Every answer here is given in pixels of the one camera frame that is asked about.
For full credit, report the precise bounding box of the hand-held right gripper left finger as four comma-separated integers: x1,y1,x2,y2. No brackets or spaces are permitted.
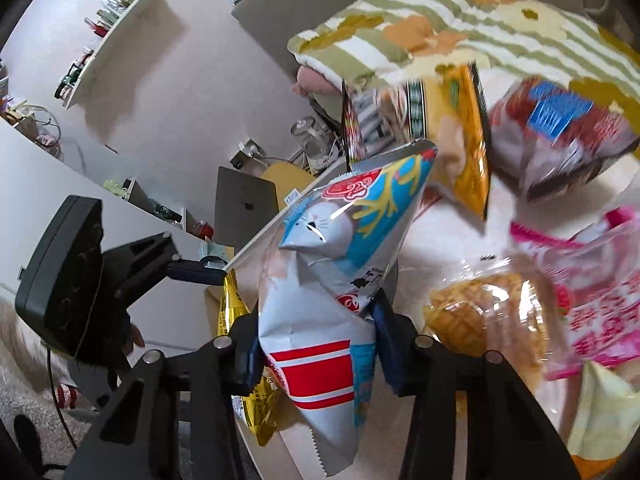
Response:
62,310,266,480

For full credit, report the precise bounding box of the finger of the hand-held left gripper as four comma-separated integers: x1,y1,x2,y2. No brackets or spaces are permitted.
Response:
100,232,227,311

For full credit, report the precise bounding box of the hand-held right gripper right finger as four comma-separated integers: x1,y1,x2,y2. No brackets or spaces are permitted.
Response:
370,290,583,480

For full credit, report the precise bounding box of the white blue cat snack bag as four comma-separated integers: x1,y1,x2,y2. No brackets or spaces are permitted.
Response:
257,140,438,478

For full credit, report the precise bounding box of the pile of assorted snack packets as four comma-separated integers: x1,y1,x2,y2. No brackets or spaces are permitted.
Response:
217,62,640,448

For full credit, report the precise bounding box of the white orange snack bag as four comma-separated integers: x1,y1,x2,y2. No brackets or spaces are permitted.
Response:
566,360,637,480

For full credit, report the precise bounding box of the person's left hand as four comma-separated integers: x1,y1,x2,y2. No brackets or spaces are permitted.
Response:
122,322,147,352

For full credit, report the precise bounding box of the grey laptop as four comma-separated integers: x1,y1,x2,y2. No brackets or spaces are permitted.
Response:
214,166,279,252

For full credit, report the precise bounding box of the beige fluffy rug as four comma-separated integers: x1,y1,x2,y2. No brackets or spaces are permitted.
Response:
0,297,108,471

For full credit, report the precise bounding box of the white desk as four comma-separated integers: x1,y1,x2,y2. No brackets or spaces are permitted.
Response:
0,120,223,311

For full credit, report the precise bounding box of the yellow stool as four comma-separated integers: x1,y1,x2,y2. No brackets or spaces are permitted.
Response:
261,162,317,211

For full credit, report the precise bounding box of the white power strip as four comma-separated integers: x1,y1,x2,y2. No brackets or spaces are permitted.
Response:
229,139,264,168

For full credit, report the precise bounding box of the clear glass jar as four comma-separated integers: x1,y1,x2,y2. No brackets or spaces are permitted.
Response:
291,116,332,171

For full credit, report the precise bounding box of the pink pillow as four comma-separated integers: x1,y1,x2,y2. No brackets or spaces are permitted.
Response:
292,66,337,96

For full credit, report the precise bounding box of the row of small shelf items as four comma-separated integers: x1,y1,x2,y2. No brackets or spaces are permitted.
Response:
54,0,151,101

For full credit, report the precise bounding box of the floral striped blanket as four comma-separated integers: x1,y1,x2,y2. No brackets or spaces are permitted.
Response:
287,0,640,126

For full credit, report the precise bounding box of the black cable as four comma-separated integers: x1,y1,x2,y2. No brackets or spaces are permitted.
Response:
46,345,83,466

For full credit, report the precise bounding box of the white wall shelf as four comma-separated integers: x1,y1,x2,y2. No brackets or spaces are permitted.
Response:
54,0,157,111

